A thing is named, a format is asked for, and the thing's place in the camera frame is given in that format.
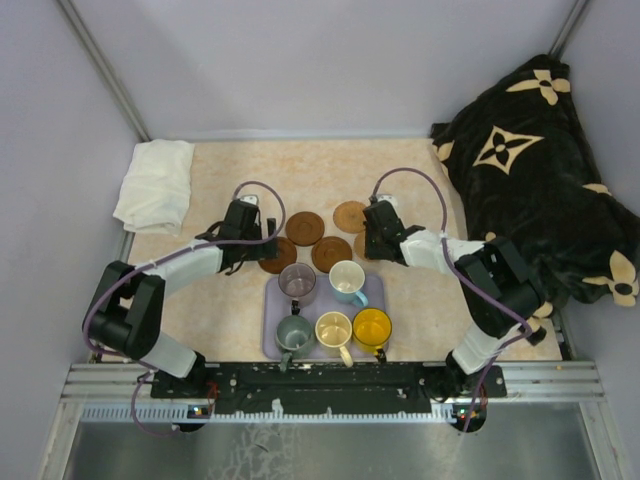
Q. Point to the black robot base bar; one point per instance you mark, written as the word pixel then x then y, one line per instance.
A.
pixel 318 388

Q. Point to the dark wooden coaster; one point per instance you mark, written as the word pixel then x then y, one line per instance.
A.
pixel 330 250
pixel 286 255
pixel 305 228

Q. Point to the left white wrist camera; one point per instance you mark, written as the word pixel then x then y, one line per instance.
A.
pixel 250 199

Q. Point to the yellow mug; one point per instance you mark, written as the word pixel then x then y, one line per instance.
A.
pixel 372 330

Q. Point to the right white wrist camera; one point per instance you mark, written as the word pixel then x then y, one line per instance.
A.
pixel 389 198

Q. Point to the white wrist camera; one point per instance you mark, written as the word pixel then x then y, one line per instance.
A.
pixel 389 198
pixel 250 199

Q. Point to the woven rattan coaster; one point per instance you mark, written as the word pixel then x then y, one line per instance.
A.
pixel 349 217
pixel 359 245

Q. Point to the white folded cloth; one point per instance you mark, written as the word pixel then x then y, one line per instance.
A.
pixel 155 193

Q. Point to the aluminium frame rail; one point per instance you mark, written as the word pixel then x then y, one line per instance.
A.
pixel 121 393

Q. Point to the light blue mug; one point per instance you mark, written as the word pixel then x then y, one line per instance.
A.
pixel 347 280

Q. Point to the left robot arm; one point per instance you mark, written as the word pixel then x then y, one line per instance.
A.
pixel 126 311

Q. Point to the grey green mug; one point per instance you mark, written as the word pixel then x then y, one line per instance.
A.
pixel 295 339

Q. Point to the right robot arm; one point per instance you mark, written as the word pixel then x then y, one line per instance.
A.
pixel 500 290

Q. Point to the black floral blanket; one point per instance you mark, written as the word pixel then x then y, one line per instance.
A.
pixel 520 161

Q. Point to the cream mug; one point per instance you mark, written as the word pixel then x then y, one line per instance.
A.
pixel 334 332

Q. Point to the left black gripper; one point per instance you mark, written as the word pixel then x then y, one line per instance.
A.
pixel 262 252

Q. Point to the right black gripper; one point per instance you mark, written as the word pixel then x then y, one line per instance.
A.
pixel 371 253

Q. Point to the lavender plastic tray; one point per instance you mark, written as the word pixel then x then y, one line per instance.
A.
pixel 277 306

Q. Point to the purple glass cup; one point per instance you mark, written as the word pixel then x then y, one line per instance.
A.
pixel 298 282

